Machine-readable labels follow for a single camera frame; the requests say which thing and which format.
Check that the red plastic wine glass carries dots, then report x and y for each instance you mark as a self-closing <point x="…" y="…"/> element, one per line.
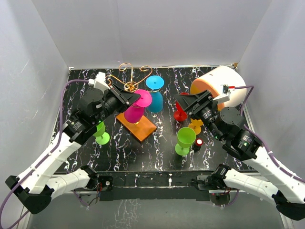
<point x="179" y="115"/>

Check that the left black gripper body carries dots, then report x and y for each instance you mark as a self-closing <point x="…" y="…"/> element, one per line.
<point x="113" y="103"/>

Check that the small red black button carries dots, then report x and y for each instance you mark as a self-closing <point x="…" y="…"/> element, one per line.
<point x="197" y="144"/>

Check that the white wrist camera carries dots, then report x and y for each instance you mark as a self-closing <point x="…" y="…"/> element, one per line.
<point x="99" y="82"/>
<point x="226" y="94"/>

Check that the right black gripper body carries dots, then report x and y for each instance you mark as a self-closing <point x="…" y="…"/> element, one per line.
<point x="207" y="113"/>

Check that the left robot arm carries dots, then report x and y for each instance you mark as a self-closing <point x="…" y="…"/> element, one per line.
<point x="36" y="187"/>

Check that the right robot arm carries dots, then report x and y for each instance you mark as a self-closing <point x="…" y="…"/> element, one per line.
<point x="283" y="188"/>

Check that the orange plastic wine glass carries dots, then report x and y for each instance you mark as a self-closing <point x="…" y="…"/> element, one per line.
<point x="196" y="125"/>

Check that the green plastic wine glass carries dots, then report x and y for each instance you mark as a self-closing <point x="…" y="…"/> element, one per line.
<point x="185" y="139"/>
<point x="101" y="137"/>

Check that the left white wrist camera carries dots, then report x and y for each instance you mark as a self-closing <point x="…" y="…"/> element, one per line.
<point x="99" y="82"/>

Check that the orange and white cylinder box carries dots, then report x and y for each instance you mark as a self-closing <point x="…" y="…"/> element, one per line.
<point x="214" y="81"/>

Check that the blue plastic wine glass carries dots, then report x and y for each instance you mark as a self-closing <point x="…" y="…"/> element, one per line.
<point x="155" y="83"/>

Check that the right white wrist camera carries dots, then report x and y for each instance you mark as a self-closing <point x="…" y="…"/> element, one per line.
<point x="226" y="94"/>

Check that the pink plastic wine glass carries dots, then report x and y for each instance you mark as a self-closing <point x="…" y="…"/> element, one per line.
<point x="135" y="112"/>

